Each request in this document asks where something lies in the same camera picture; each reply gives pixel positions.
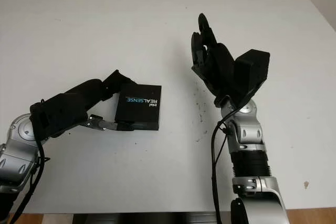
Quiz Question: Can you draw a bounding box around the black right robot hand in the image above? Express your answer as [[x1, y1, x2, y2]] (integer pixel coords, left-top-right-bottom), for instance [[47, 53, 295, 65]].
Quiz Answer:
[[191, 13, 238, 98]]

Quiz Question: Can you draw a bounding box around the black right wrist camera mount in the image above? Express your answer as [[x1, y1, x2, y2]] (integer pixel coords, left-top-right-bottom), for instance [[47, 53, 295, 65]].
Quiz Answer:
[[234, 49, 271, 104]]

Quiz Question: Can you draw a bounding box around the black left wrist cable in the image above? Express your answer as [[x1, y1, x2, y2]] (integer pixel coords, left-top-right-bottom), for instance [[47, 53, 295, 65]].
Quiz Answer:
[[15, 140, 50, 224]]

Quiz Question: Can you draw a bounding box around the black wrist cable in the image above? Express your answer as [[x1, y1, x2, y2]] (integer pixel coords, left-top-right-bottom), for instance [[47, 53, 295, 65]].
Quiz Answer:
[[15, 140, 50, 224], [211, 108, 237, 224]]

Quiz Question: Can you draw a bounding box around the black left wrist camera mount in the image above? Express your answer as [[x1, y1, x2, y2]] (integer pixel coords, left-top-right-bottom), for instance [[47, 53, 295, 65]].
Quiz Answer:
[[29, 92, 90, 141]]

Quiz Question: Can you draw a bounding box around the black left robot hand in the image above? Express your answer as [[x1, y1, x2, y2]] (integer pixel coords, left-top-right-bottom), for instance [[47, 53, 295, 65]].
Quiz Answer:
[[62, 69, 137, 132]]

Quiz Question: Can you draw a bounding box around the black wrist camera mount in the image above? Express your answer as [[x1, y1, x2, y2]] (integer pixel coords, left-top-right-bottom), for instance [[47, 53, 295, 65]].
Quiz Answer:
[[29, 92, 90, 141], [234, 49, 271, 104]]

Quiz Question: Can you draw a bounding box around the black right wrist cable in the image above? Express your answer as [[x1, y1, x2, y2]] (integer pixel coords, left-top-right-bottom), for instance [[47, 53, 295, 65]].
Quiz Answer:
[[211, 108, 237, 224]]

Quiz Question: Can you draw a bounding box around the dark robot torso panel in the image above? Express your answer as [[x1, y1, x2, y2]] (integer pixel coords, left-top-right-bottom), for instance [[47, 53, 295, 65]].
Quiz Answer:
[[72, 205, 218, 224]]

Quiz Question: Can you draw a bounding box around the black RealSense box lid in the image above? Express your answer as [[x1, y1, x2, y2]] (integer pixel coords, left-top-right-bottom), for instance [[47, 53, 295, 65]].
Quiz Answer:
[[114, 84, 162, 132]]

